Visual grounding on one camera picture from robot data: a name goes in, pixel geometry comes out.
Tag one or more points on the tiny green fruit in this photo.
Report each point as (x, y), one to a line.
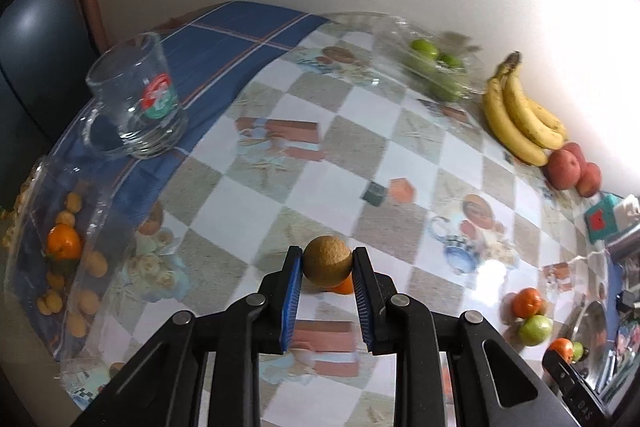
(450, 61)
(425, 48)

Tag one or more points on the clear plastic bag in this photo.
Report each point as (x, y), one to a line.
(385, 42)

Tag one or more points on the yellow banana bunch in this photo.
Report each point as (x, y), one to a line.
(515, 127)

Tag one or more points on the glass mug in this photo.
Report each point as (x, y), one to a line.
(135, 107)

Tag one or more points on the small orange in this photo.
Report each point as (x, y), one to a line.
(342, 288)

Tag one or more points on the orange tangerine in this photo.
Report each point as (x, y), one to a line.
(64, 243)

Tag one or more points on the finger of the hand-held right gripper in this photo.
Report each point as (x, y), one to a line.
(560, 369)

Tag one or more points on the clear plastic container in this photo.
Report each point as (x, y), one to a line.
(45, 187)

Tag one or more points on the pale orange apple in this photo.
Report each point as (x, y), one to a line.
(562, 169)

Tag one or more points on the round green fruit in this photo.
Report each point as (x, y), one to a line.
(578, 351)

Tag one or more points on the dark grey panel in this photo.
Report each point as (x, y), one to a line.
(35, 32)

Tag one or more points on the printed checkered tablecloth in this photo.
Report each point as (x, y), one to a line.
(350, 147)

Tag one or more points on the stainless steel kettle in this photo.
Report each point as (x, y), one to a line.
(627, 244)

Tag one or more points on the large oval green fruit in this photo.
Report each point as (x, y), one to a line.
(535, 331)

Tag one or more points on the black charger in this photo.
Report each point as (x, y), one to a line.
(625, 300)

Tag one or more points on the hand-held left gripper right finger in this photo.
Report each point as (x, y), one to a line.
(362, 302)

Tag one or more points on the large stainless steel plate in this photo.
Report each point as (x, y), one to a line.
(595, 332)

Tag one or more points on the teal plastic box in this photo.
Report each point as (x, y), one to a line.
(602, 219)

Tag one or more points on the red apple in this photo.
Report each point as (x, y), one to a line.
(589, 179)
(574, 151)

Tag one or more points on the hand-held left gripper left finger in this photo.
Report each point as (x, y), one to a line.
(292, 302)

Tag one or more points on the small brown round fruit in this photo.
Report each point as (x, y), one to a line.
(327, 259)

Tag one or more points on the medium orange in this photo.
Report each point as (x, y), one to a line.
(527, 302)

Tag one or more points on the large orange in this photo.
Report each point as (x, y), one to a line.
(561, 348)

